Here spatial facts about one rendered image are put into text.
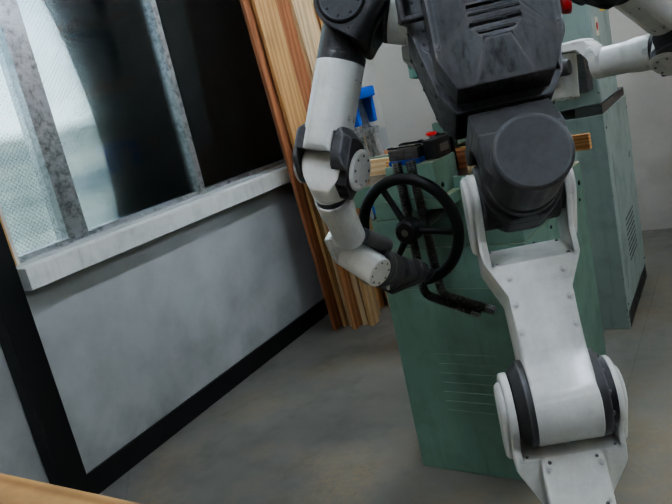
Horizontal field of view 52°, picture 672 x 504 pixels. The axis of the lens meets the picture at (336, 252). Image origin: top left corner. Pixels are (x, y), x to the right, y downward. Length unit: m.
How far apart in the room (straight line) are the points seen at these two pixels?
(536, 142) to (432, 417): 1.30
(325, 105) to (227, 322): 2.02
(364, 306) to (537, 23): 2.53
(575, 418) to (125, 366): 1.92
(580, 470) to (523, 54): 0.67
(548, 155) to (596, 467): 0.53
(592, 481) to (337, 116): 0.75
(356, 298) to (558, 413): 2.42
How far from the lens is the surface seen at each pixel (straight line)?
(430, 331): 2.01
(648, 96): 4.26
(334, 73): 1.26
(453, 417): 2.12
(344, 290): 3.44
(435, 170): 1.75
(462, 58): 1.11
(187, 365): 2.97
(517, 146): 1.00
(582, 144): 1.87
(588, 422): 1.18
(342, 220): 1.33
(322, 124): 1.25
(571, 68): 1.65
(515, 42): 1.12
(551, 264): 1.18
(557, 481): 1.24
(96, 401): 2.67
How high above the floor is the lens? 1.19
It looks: 13 degrees down
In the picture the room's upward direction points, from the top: 13 degrees counter-clockwise
